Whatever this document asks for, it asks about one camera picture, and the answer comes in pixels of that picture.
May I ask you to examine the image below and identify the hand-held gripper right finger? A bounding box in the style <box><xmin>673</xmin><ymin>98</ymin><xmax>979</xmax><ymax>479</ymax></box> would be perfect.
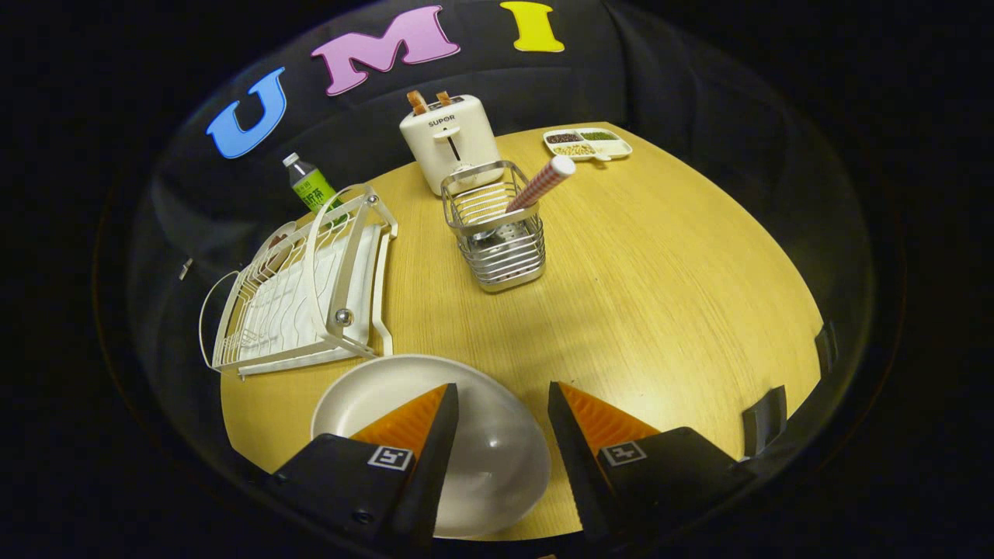
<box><xmin>547</xmin><ymin>380</ymin><xmax>759</xmax><ymax>548</ymax></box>

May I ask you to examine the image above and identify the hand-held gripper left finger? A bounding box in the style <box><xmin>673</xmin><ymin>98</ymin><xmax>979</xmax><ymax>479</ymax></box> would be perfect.
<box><xmin>264</xmin><ymin>383</ymin><xmax>461</xmax><ymax>557</ymax></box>

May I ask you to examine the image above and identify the white round plate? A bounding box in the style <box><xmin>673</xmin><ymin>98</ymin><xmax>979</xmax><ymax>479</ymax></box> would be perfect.
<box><xmin>310</xmin><ymin>354</ymin><xmax>553</xmax><ymax>540</ymax></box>

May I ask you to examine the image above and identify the steel wire basket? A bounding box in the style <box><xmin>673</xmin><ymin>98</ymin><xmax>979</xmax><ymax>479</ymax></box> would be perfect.
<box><xmin>440</xmin><ymin>160</ymin><xmax>547</xmax><ymax>293</ymax></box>

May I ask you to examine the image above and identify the white wire dish rack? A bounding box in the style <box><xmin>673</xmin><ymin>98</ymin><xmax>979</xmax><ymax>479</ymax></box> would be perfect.
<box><xmin>200</xmin><ymin>184</ymin><xmax>399</xmax><ymax>380</ymax></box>

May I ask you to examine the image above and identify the spoon with red checked handle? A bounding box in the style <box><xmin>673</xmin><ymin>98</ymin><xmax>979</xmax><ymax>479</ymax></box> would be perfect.
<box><xmin>475</xmin><ymin>155</ymin><xmax>578</xmax><ymax>241</ymax></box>

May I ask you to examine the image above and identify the green label drink bottle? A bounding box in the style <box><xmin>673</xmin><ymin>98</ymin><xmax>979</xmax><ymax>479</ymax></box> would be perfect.
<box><xmin>282</xmin><ymin>152</ymin><xmax>344</xmax><ymax>217</ymax></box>

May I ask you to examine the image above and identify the divided tray of beans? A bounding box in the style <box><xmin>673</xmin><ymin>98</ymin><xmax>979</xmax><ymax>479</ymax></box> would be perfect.
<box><xmin>542</xmin><ymin>127</ymin><xmax>634</xmax><ymax>163</ymax></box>

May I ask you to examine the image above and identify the cream toaster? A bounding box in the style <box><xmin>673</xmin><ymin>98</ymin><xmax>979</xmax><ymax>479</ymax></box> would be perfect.
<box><xmin>399</xmin><ymin>94</ymin><xmax>502</xmax><ymax>196</ymax></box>

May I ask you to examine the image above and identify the black edge bracket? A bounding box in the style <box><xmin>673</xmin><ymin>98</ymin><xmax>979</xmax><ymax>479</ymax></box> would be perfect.
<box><xmin>741</xmin><ymin>385</ymin><xmax>789</xmax><ymax>459</ymax></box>
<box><xmin>813</xmin><ymin>320</ymin><xmax>839</xmax><ymax>377</ymax></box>

